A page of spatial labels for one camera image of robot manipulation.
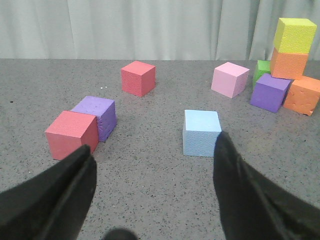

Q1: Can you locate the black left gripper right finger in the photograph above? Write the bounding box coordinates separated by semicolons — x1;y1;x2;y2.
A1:
213;131;320;240

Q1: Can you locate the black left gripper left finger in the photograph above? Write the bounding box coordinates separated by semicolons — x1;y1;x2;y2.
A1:
0;145;97;240

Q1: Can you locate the yellow foam cube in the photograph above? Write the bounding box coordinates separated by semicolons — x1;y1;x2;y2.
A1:
273;17;317;54

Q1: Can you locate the light blue foam cube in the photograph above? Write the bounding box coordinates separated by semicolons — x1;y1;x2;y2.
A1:
182;109;222;157

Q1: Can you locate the pink foam cube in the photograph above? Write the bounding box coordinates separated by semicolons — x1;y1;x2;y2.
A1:
211;62;250;98

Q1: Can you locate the dented orange foam cube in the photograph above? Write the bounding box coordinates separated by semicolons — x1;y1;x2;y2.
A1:
283;76;320;116

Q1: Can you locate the green foam cube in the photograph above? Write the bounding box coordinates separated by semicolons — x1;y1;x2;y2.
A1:
252;60;271;90

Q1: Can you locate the grey curtain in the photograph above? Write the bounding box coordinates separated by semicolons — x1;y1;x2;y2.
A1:
0;0;320;60

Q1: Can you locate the purple foam cube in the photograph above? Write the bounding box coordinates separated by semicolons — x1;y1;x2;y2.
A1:
250;73;292;113
71;96;117;142

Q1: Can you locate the red foam cube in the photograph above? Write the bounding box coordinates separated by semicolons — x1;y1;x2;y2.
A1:
45;110;99;160
120;60;156;97

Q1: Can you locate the smooth orange foam cube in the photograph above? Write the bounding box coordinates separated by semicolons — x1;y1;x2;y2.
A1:
270;48;309;80

